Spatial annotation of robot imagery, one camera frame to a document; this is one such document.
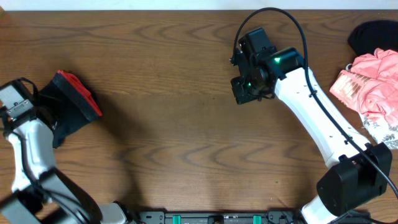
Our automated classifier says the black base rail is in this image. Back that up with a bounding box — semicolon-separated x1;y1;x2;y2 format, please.
138;210;306;224

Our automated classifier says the black leggings red waistband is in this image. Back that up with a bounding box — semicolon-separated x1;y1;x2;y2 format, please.
39;70;103;148

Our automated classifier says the pink garment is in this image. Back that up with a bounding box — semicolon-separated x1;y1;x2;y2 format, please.
330;48;397;126

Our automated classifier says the black garment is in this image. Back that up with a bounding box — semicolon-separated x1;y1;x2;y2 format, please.
348;20;397;55

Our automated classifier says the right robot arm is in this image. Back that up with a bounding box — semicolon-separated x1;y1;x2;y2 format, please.
231;28;392;223

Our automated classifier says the white floral garment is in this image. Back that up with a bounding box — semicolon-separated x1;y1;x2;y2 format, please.
359;115;397;150

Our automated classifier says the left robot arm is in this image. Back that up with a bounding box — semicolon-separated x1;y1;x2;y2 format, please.
1;78;132;224

